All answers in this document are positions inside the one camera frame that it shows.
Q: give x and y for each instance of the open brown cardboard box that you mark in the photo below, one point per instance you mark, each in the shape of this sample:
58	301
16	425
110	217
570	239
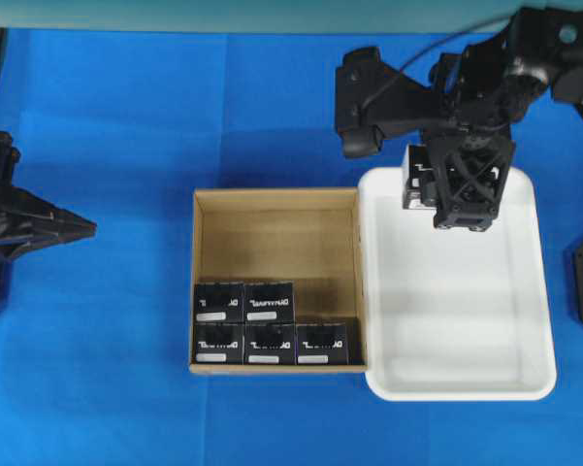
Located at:
310	237

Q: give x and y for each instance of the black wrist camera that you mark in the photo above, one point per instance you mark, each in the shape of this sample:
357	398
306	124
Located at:
375	102

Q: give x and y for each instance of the black box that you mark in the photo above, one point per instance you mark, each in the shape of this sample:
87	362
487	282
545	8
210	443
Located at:
218	343
322	344
416	184
269	302
218	302
269	344

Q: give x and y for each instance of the blue table cloth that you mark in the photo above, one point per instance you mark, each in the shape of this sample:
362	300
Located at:
121	128

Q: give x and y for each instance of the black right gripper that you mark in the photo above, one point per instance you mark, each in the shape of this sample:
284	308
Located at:
483	90

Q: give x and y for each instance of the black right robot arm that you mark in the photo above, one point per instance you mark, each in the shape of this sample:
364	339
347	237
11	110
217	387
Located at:
561	31

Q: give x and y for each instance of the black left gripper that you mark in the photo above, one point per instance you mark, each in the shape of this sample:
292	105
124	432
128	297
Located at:
16	203

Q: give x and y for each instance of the white plastic tray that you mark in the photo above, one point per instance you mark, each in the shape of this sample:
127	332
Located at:
454	315

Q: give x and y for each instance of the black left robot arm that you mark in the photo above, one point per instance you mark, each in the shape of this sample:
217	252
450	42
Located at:
28	222

